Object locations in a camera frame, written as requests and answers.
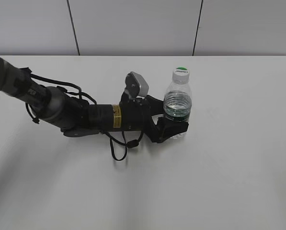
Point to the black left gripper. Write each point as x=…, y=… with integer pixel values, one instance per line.
x=136, y=115

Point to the clear Cestbon water bottle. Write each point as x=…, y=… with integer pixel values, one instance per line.
x=177, y=103

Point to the white green bottle cap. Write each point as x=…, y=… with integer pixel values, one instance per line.
x=181, y=75

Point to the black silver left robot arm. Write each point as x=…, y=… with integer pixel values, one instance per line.
x=78, y=115

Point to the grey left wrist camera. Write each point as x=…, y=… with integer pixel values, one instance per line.
x=136, y=85

